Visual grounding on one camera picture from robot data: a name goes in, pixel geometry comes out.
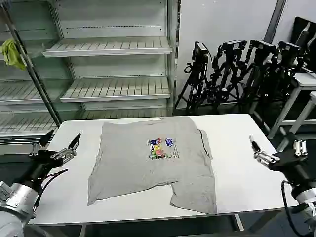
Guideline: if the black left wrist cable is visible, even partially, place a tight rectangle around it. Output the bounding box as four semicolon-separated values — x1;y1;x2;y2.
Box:
34;168;69;212

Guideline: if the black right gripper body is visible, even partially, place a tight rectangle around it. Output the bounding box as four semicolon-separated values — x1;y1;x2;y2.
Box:
268;148;316;196

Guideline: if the black monitor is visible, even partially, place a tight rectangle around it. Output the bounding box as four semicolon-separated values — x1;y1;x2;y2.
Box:
292;16;316;73

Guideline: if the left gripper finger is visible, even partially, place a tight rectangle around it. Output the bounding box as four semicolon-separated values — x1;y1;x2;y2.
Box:
50;133;82;164
29;130;55;157

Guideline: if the white side table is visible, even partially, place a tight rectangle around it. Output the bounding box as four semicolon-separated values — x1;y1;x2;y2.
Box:
276;90;316;152
267;71;316;140

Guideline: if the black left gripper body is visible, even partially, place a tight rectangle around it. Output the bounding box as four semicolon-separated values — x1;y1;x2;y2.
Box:
23;149;64;186

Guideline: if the grey slanted metal pole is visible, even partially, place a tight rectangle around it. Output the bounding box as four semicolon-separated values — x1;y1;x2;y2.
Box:
0;0;62;128

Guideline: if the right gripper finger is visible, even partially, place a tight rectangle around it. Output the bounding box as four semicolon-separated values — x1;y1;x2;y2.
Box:
249;135;281;165
292;139;308;157

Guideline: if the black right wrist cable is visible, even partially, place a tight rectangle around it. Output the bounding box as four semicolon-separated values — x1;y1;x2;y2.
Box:
281;180;312;237

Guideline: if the empty white shelf unit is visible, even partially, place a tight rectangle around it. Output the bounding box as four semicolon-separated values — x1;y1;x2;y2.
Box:
0;0;181;149

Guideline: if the yellow-green cloth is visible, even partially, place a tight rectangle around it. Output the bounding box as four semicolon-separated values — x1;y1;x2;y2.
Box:
0;38;27;72

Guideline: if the grey printed t-shirt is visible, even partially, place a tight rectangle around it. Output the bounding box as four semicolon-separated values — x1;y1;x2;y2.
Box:
86;116;218;214

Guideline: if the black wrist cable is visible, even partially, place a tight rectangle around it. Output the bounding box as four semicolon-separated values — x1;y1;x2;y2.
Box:
281;180;312;237
34;168;69;212

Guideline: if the grey slanted wall beam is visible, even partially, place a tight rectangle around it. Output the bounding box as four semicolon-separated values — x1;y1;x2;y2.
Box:
262;0;287;43

